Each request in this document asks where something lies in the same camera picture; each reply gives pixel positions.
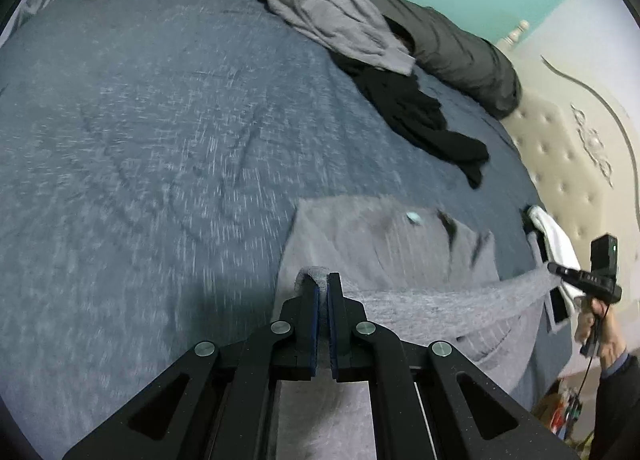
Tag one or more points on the light grey crumpled garment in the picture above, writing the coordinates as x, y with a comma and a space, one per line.
330, 10

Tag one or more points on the blue heathered bedspread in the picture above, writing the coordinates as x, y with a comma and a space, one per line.
150, 140

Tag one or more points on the white garment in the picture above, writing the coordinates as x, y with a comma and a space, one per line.
555, 240

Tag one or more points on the person's right hand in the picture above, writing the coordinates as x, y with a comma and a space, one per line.
607, 340

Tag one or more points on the black crumpled garment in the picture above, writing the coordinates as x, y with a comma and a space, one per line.
420, 115

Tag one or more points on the grey knit sweater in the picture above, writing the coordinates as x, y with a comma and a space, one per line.
390, 250

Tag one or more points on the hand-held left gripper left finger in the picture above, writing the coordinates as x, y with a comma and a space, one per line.
314, 335

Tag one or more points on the dark grey rolled duvet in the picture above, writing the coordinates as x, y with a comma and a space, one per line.
450, 40

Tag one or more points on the colourful floor clutter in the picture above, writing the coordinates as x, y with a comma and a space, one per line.
560, 407

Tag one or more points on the pale grey bed sheet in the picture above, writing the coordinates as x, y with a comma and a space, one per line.
35, 5

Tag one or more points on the person's right forearm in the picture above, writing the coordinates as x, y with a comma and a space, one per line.
620, 405

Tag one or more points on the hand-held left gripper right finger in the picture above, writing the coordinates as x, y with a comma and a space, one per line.
334, 335

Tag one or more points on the beige tufted headboard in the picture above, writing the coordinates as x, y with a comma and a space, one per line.
565, 150

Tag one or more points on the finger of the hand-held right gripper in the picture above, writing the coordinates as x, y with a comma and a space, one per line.
565, 271

